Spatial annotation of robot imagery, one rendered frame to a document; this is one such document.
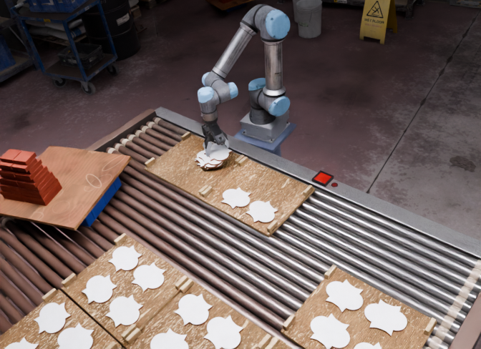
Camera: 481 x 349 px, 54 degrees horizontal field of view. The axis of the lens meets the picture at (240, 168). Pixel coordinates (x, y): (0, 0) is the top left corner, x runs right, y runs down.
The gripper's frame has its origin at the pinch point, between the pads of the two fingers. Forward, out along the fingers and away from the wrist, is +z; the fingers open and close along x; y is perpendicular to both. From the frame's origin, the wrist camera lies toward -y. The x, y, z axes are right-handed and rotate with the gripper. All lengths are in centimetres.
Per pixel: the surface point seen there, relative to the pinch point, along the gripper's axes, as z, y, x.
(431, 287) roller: 8, -112, -32
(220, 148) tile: -0.4, 1.5, -2.3
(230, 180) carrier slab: 5.9, -16.7, 2.3
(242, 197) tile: 4.8, -31.7, 3.9
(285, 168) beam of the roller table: 8.0, -22.6, -25.2
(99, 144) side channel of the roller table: 5, 53, 49
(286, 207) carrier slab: 5.9, -48.1, -9.8
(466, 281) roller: 7, -117, -44
